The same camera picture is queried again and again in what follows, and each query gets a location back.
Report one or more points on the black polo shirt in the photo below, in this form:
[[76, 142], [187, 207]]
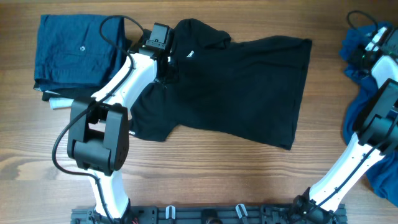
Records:
[[252, 90]]

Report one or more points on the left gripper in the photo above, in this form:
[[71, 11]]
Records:
[[160, 81]]

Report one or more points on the blue polo shirt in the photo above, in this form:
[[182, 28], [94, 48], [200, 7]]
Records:
[[383, 175]]

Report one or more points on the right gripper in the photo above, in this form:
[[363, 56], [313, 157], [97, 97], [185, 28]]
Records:
[[354, 57]]

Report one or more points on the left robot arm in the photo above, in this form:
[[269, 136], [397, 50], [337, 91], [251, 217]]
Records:
[[98, 139]]

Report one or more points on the folded blue shorts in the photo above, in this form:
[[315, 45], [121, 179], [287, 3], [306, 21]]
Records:
[[110, 30]]

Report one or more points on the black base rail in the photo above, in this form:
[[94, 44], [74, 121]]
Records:
[[267, 213]]

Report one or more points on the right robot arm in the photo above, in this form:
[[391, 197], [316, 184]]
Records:
[[374, 137]]

